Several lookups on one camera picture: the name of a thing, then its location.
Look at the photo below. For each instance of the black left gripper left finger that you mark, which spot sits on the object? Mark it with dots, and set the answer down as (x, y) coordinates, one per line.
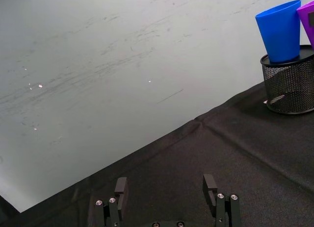
(115, 207)

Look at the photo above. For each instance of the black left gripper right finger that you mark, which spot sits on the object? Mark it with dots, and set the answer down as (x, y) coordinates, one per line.
(222, 207)

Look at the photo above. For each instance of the black table cloth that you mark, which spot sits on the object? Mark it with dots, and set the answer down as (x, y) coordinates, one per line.
(196, 168)

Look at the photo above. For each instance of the blue plastic cup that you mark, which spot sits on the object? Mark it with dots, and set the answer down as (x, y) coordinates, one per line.
(281, 33)

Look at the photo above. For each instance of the purple plastic cup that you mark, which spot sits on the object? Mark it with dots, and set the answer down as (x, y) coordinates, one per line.
(307, 23)

